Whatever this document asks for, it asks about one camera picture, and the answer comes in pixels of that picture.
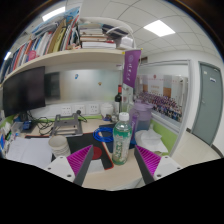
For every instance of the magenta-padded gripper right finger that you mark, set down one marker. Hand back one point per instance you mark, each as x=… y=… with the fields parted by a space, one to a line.
x=166 y=166

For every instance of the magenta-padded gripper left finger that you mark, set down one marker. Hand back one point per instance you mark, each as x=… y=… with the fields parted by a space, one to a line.
x=60 y=166

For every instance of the green-labelled clear drink bottle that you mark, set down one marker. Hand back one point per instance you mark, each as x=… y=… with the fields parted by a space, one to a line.
x=121 y=143

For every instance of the purple water jug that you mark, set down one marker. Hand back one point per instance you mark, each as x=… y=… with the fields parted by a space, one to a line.
x=143 y=116

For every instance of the white ceramic mug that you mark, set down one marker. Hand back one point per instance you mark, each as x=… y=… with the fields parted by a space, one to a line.
x=59 y=145

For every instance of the white plastic bag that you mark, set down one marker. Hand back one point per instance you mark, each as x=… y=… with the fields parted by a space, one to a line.
x=150 y=140

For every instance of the black desk mat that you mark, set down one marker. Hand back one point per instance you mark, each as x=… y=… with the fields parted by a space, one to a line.
x=78 y=141

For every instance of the large white paper sheet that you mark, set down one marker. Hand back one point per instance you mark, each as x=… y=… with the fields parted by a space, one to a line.
x=28 y=151

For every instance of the printed paper sheet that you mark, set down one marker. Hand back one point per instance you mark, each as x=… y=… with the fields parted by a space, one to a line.
x=98 y=165

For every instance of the grey metal laptop stand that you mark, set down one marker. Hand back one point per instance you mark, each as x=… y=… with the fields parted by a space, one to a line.
x=66 y=128

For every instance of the flat round red coaster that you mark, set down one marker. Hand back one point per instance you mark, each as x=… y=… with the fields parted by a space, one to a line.
x=97 y=152

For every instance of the small blue device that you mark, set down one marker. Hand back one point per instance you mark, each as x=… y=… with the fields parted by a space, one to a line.
x=26 y=126

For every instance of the group photo poster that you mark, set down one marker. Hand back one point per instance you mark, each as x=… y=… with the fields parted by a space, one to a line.
x=163 y=98

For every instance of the white ceramic jar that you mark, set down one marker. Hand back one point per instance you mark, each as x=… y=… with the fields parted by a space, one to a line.
x=107 y=110

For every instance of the grey door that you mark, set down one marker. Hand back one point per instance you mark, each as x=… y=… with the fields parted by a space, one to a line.
x=208 y=103

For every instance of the dark wine bottle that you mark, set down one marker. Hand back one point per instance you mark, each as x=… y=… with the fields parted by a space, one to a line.
x=118 y=98

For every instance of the black computer monitor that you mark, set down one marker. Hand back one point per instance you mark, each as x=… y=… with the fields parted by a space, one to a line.
x=25 y=90

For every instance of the purple hanging pennant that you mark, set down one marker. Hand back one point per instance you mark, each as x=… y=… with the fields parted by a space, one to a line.
x=131 y=68

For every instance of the wooden shelf with books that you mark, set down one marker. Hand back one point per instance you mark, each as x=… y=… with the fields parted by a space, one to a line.
x=66 y=55

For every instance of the ceiling light panel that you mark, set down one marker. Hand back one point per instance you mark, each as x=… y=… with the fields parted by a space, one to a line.
x=159 y=28
x=53 y=13

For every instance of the white wall socket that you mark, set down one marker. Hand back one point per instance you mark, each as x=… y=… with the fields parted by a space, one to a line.
x=93 y=108
x=66 y=110
x=81 y=108

